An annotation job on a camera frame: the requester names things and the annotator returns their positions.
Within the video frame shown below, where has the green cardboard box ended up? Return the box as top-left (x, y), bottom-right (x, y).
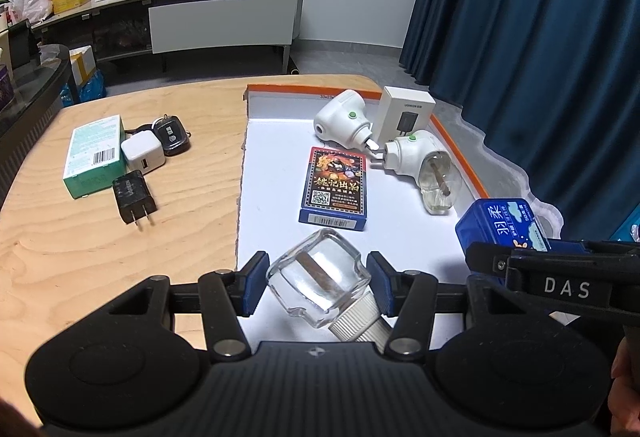
top-left (62, 114), bottom-right (127, 200)

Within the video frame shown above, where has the white plastic bag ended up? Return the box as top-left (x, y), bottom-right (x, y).
top-left (10, 0), bottom-right (55, 22)

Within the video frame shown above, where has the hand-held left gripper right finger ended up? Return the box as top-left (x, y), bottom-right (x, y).
top-left (366, 251), bottom-right (546, 361)

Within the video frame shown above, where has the black box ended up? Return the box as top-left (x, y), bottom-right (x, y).
top-left (7, 19), bottom-right (38, 68)

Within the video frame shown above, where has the blue tissue packet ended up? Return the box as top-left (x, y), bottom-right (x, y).
top-left (455, 198), bottom-right (551, 263)

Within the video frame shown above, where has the white television cabinet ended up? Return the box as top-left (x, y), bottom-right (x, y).
top-left (30, 0), bottom-right (307, 75)

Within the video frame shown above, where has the white and yellow carton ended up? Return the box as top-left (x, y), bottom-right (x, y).
top-left (69, 45), bottom-right (97, 88)

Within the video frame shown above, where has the black car key fob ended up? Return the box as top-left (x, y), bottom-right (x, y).
top-left (152, 114), bottom-right (192, 156)

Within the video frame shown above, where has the blue curtain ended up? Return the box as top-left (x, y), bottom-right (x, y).
top-left (398, 0), bottom-right (640, 238)

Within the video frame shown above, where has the white charger box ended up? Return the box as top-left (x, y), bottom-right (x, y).
top-left (376, 86), bottom-right (436, 142)

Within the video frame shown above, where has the white cube charger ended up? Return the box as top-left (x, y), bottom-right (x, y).
top-left (121, 133), bottom-right (166, 175)

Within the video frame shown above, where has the person's right hand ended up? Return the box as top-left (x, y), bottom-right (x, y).
top-left (607, 346), bottom-right (640, 437)

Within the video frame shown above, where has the glass coffee table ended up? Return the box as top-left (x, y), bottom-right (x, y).
top-left (0, 44), bottom-right (73, 138)

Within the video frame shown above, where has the black plug charger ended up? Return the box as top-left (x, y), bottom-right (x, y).
top-left (112, 170), bottom-right (158, 227)

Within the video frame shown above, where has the glass bottle with white cap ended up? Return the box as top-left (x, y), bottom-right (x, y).
top-left (265, 228), bottom-right (393, 343)

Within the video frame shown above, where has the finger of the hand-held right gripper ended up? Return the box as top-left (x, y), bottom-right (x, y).
top-left (465, 240), bottom-right (640, 275)
top-left (492, 255), bottom-right (640, 324)

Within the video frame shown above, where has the blue pack of bottles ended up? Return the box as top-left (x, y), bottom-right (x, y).
top-left (60, 69), bottom-right (108, 108)

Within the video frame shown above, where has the playing card box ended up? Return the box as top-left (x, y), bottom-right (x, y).
top-left (298, 147), bottom-right (368, 232)

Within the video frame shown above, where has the white tray with orange rim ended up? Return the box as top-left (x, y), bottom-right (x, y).
top-left (234, 83), bottom-right (491, 350)

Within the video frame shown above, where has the white plug-in repeller with bottle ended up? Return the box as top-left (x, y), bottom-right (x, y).
top-left (382, 130), bottom-right (460, 216)

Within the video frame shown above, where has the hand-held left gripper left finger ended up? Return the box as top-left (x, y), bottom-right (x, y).
top-left (107, 251), bottom-right (271, 363)

